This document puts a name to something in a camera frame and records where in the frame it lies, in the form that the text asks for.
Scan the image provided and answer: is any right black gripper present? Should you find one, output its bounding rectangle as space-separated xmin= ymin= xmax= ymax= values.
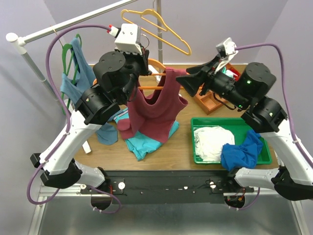
xmin=175 ymin=53 xmax=249 ymax=110

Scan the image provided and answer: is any orange hanger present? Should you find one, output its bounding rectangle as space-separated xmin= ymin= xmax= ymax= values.
xmin=92 ymin=58 xmax=191 ymax=92

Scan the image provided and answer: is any maroon tank top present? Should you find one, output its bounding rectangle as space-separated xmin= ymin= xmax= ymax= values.
xmin=117 ymin=68 xmax=188 ymax=143

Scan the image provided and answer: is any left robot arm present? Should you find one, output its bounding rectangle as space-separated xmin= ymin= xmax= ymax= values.
xmin=30 ymin=47 xmax=151 ymax=193

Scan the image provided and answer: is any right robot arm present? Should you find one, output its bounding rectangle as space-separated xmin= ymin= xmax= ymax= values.
xmin=176 ymin=55 xmax=313 ymax=201

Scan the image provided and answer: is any yellow hanger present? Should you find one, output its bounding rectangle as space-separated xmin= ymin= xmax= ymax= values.
xmin=121 ymin=9 xmax=192 ymax=56

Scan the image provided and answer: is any blue-grey hanging tank top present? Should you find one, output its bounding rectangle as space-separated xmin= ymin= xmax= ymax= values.
xmin=60 ymin=35 xmax=118 ymax=145

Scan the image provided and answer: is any green hanger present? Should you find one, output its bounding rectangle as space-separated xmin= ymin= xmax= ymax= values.
xmin=61 ymin=34 xmax=82 ymax=115

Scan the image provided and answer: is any mint green cloth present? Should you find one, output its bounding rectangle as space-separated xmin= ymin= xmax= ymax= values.
xmin=222 ymin=68 xmax=233 ymax=77

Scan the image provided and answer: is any orange compartment tray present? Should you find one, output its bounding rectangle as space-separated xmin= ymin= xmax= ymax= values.
xmin=193 ymin=64 xmax=241 ymax=115

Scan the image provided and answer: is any green plastic bin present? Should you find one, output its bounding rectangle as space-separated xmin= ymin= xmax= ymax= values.
xmin=191 ymin=117 xmax=272 ymax=165

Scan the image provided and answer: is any white cloth in bin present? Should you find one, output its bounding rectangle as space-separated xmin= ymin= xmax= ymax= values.
xmin=194 ymin=126 xmax=235 ymax=162

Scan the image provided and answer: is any turquoise folded shirt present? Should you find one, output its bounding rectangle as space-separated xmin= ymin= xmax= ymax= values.
xmin=113 ymin=108 xmax=179 ymax=161

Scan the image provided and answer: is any royal blue cloth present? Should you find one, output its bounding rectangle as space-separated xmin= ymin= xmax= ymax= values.
xmin=221 ymin=130 xmax=264 ymax=171

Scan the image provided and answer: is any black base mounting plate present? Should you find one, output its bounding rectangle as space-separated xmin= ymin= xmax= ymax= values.
xmin=80 ymin=169 xmax=260 ymax=205

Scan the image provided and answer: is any white clothes rack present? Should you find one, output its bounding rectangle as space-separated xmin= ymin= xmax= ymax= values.
xmin=5 ymin=0 xmax=167 ymax=155

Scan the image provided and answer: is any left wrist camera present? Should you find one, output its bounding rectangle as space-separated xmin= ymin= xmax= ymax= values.
xmin=107 ymin=23 xmax=144 ymax=55

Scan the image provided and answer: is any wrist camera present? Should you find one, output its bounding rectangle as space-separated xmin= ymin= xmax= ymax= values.
xmin=214 ymin=37 xmax=239 ymax=74
xmin=107 ymin=23 xmax=144 ymax=55

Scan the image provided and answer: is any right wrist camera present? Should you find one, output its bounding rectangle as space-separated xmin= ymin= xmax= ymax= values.
xmin=214 ymin=37 xmax=239 ymax=74

